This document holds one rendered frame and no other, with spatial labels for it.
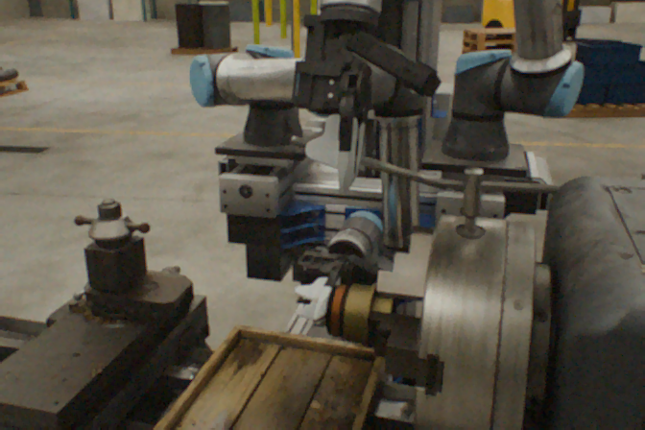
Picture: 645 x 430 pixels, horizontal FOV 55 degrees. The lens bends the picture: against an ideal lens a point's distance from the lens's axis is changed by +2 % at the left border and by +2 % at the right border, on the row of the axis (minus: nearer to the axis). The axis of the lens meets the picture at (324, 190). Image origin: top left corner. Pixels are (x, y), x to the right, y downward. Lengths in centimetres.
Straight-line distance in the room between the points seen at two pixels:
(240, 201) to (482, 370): 81
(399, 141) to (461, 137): 26
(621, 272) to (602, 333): 9
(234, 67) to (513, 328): 83
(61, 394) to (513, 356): 64
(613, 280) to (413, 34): 99
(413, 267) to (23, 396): 59
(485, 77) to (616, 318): 81
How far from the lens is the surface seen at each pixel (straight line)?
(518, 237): 81
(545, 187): 79
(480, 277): 76
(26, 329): 145
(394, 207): 120
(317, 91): 72
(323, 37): 75
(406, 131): 116
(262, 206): 139
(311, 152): 73
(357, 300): 88
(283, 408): 105
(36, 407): 101
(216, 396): 109
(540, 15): 125
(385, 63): 71
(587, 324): 66
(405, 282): 89
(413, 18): 155
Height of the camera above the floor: 155
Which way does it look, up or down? 19 degrees down
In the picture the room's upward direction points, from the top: straight up
